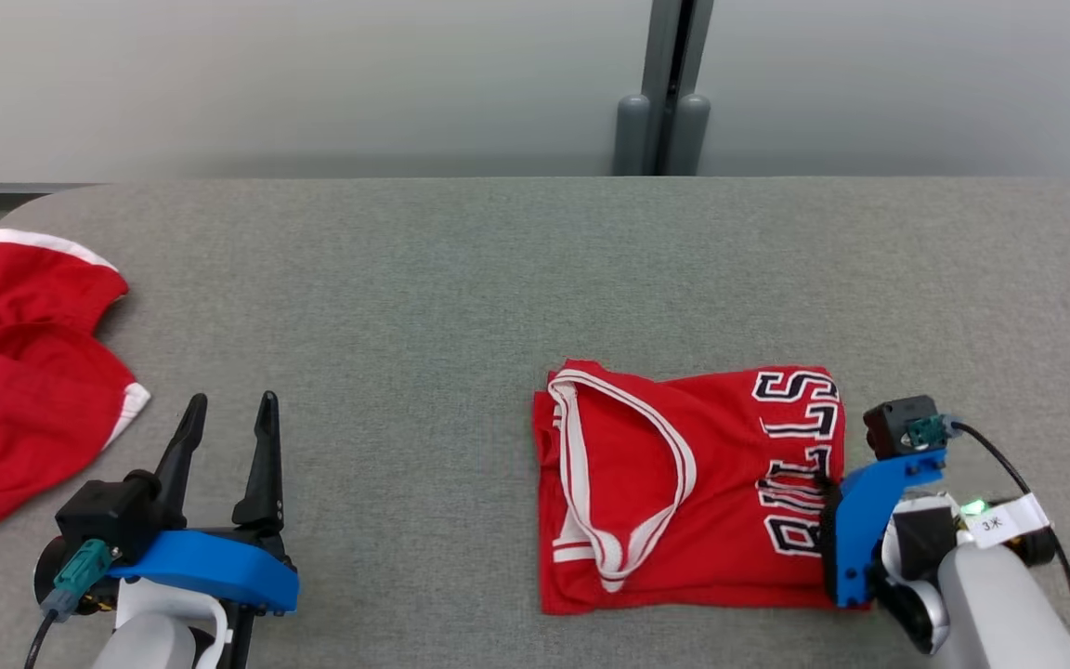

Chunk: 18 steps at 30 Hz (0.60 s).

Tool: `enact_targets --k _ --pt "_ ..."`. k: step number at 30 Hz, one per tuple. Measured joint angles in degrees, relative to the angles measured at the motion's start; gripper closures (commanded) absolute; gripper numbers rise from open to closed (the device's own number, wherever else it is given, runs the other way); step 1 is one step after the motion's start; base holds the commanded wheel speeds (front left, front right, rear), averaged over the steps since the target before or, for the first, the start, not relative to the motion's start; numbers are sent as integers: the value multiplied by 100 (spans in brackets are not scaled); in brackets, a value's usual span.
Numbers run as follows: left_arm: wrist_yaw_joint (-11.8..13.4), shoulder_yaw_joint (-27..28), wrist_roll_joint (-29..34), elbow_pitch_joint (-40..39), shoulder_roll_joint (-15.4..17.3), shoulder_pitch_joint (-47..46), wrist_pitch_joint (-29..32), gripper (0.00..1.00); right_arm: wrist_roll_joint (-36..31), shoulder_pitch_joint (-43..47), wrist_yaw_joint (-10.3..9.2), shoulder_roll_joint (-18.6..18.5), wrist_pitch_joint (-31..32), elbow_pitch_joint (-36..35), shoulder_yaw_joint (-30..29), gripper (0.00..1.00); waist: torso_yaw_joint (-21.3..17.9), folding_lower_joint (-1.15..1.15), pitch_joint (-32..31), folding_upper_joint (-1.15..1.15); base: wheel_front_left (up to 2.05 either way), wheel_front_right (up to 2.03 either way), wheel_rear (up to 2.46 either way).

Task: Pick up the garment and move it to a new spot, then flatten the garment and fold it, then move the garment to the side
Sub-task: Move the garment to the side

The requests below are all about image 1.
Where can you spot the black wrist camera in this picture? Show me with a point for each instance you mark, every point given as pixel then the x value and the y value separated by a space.
pixel 897 427
pixel 103 520

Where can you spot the grey metal frame bar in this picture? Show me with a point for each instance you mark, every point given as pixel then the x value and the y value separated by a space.
pixel 15 189

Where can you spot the red jersey with white stripes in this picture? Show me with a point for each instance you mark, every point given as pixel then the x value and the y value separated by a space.
pixel 684 502

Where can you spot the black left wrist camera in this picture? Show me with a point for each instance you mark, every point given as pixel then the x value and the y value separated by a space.
pixel 103 520

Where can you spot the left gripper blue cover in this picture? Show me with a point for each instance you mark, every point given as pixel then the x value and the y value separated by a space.
pixel 210 569

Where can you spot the grey cylinder post foot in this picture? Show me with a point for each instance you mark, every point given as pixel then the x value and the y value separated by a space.
pixel 691 139
pixel 632 139

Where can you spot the red shirt pile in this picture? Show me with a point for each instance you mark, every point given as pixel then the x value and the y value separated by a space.
pixel 15 409

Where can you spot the grey wall partition post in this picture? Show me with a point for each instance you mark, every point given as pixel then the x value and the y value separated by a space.
pixel 663 46

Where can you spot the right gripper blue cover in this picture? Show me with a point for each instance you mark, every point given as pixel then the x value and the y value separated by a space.
pixel 855 530

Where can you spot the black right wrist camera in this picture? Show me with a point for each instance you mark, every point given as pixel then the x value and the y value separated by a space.
pixel 897 427

